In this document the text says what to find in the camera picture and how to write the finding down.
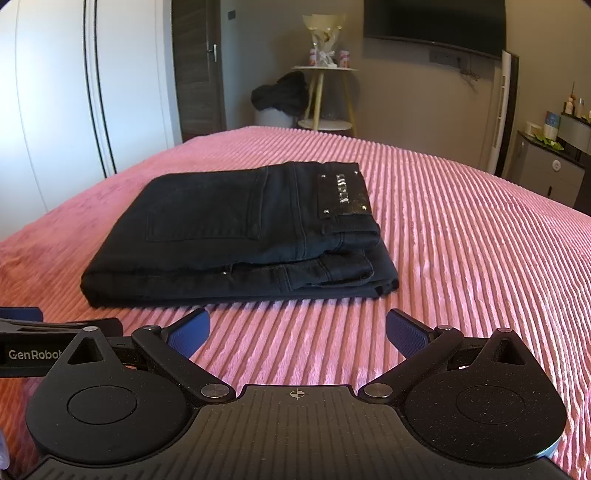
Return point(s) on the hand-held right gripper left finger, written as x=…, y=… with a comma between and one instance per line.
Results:
x=187, y=334

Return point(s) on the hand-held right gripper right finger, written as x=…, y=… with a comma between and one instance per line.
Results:
x=408, y=334

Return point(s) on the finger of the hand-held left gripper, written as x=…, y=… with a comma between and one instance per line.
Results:
x=55, y=328

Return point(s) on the black pants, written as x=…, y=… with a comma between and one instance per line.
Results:
x=231, y=230

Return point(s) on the ribbed plush blanket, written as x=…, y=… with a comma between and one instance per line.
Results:
x=461, y=258

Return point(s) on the grey cabinet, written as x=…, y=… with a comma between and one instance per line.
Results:
x=545, y=170

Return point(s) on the white laundry basket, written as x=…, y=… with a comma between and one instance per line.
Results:
x=274, y=117

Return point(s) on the white wardrobe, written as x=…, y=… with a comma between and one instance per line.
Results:
x=51, y=92

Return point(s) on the white tower fan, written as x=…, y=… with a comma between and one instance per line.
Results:
x=503, y=115

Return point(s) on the blue and white box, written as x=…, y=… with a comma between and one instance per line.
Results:
x=552, y=123

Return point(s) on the pile of black clothes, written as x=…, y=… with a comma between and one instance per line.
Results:
x=281, y=94

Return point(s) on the dark wooden door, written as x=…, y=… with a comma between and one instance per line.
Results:
x=198, y=74

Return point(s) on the grey box appliance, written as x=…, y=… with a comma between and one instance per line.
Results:
x=577, y=131

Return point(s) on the round white side table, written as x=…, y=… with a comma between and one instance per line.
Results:
x=323, y=70

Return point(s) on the small bottle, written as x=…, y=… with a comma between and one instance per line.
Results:
x=571, y=104

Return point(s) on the small red and white can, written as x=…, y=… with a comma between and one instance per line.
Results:
x=345, y=58
x=313, y=54

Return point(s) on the wrapped flower bouquet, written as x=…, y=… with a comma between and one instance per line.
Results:
x=325, y=32

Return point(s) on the wall-mounted black television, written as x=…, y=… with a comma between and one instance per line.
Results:
x=429, y=21

